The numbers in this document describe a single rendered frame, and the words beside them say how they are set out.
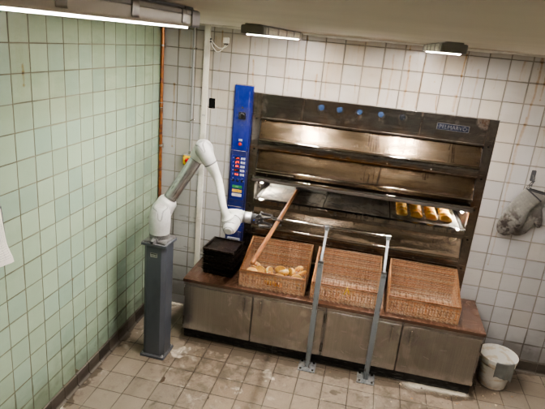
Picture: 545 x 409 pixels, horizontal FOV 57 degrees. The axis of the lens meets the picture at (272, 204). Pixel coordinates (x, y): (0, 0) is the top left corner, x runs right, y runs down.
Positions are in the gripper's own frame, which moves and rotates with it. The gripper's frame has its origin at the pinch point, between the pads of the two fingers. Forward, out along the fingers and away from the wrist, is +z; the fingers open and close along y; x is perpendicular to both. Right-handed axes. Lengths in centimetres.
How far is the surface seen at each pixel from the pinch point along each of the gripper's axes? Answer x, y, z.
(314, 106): -55, -84, 12
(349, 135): -55, -64, 44
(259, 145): -54, -46, -31
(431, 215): -69, -3, 121
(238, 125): -51, -62, -50
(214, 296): 1, 74, -46
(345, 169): -54, -36, 44
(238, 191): -51, -3, -46
